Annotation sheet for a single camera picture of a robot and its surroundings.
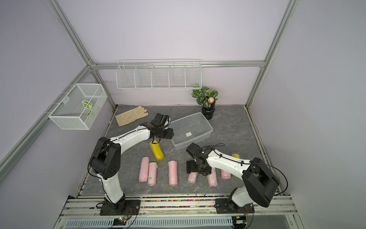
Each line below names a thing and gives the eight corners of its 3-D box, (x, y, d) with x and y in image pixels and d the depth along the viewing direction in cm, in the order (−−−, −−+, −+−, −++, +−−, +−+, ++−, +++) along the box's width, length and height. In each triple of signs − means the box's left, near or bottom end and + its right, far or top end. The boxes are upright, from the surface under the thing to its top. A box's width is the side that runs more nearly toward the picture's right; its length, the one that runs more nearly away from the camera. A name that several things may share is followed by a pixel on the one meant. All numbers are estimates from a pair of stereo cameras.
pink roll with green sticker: (146, 185, 82) (145, 183, 80) (150, 164, 90) (149, 162, 88) (155, 185, 82) (154, 183, 80) (158, 164, 90) (157, 162, 88)
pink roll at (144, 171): (139, 182, 83) (138, 180, 81) (142, 159, 93) (141, 157, 90) (147, 181, 84) (146, 179, 81) (149, 158, 93) (148, 156, 90)
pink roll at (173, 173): (169, 186, 82) (168, 184, 79) (169, 163, 91) (168, 161, 88) (178, 185, 83) (178, 183, 80) (177, 162, 91) (177, 160, 88)
